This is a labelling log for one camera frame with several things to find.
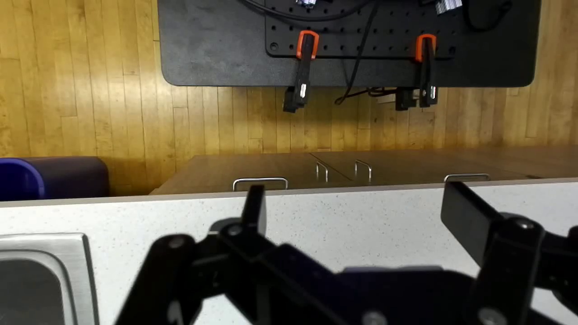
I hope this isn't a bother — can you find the dark purple bin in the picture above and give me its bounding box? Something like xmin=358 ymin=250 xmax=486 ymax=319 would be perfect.
xmin=25 ymin=154 xmax=112 ymax=198

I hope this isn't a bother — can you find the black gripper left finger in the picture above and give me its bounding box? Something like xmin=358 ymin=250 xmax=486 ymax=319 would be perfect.
xmin=114 ymin=182 xmax=363 ymax=325

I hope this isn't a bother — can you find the thin black floor cable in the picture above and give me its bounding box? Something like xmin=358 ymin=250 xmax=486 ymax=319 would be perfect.
xmin=332 ymin=0 xmax=399 ymax=106

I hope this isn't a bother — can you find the stainless steel sink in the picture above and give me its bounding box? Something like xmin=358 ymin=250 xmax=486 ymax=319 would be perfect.
xmin=0 ymin=232 xmax=101 ymax=325

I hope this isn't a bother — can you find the blue plastic bin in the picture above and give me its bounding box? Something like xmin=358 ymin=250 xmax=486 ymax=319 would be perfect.
xmin=0 ymin=156 xmax=47 ymax=201

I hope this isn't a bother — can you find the wide metal cabinet handle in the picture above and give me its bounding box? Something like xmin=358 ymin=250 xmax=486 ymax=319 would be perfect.
xmin=443 ymin=171 xmax=493 ymax=183
xmin=231 ymin=174 xmax=291 ymax=192

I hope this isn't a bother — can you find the small metal cabinet handle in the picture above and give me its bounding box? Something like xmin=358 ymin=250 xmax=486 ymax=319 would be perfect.
xmin=313 ymin=162 xmax=332 ymax=183
xmin=352 ymin=160 xmax=376 ymax=182

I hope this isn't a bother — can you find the black perforated mounting board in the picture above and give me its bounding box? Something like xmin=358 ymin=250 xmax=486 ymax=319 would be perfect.
xmin=264 ymin=0 xmax=459 ymax=61

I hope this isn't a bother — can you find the orange black bar clamp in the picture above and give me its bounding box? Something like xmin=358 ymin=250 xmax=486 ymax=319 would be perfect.
xmin=394 ymin=32 xmax=439 ymax=111
xmin=282 ymin=28 xmax=322 ymax=113

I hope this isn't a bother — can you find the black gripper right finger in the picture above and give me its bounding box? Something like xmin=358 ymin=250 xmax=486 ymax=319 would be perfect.
xmin=439 ymin=178 xmax=578 ymax=325

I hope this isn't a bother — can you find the wooden base cabinet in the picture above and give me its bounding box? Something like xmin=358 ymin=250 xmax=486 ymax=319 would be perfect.
xmin=150 ymin=144 xmax=578 ymax=196

